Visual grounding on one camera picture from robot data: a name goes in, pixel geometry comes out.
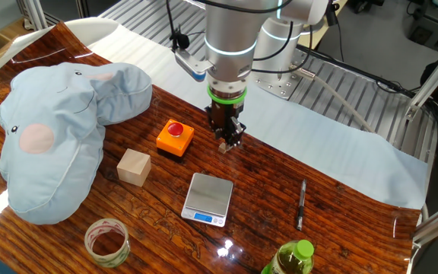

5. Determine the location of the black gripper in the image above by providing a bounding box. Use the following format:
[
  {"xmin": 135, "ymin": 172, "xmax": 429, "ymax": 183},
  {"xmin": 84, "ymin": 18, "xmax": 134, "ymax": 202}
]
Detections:
[{"xmin": 205, "ymin": 101, "xmax": 247, "ymax": 148}]

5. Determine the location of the silver digital pocket scale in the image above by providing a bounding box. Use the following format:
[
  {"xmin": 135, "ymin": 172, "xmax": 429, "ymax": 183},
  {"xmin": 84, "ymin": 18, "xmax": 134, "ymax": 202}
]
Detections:
[{"xmin": 180, "ymin": 172, "xmax": 234, "ymax": 228}]

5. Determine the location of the orange emergency stop button box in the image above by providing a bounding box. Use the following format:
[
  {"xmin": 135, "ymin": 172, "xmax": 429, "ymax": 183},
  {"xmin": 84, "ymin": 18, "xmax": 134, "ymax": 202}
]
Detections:
[{"xmin": 155, "ymin": 119, "xmax": 195, "ymax": 158}]

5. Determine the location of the white table cloth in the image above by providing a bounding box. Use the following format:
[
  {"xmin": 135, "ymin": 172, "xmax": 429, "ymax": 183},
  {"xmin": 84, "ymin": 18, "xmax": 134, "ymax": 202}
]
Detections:
[{"xmin": 65, "ymin": 17, "xmax": 429, "ymax": 210}]

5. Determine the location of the large wooden cube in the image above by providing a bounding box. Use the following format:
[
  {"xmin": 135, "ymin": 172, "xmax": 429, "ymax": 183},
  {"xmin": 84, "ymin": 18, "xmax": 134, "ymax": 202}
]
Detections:
[{"xmin": 116, "ymin": 148, "xmax": 152, "ymax": 188}]

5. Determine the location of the black ballpoint pen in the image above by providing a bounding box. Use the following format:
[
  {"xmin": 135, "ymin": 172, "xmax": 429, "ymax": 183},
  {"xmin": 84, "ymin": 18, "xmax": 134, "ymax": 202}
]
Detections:
[{"xmin": 295, "ymin": 178, "xmax": 307, "ymax": 232}]

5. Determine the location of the green tea bottle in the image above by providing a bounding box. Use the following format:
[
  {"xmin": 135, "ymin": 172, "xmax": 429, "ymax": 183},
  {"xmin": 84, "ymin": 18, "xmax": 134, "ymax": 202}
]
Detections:
[{"xmin": 261, "ymin": 239, "xmax": 315, "ymax": 274}]

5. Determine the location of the light blue elephant pillow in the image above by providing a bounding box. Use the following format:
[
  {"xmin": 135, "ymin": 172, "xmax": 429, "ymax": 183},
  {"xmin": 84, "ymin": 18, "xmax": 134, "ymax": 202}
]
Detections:
[{"xmin": 0, "ymin": 62, "xmax": 154, "ymax": 225}]

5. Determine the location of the clear packing tape roll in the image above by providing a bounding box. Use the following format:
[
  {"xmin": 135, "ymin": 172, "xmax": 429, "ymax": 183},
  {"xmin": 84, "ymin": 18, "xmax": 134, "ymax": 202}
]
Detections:
[{"xmin": 84, "ymin": 218, "xmax": 132, "ymax": 269}]

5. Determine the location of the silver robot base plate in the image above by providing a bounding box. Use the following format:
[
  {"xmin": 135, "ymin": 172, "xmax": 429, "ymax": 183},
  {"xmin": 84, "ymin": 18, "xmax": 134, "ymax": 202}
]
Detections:
[{"xmin": 251, "ymin": 49, "xmax": 307, "ymax": 100}]

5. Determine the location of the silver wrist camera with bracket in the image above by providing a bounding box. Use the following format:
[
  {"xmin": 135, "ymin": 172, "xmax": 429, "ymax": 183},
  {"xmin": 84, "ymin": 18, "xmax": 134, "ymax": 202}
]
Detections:
[{"xmin": 173, "ymin": 48, "xmax": 214, "ymax": 83}]

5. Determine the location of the grey flexible hose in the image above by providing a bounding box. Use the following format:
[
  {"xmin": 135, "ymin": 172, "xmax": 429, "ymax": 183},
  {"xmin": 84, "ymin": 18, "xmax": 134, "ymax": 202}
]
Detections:
[{"xmin": 290, "ymin": 64, "xmax": 376, "ymax": 134}]

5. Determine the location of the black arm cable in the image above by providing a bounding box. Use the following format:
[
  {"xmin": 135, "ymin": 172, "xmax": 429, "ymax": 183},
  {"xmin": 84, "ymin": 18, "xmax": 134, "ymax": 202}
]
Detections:
[{"xmin": 164, "ymin": 0, "xmax": 313, "ymax": 74}]

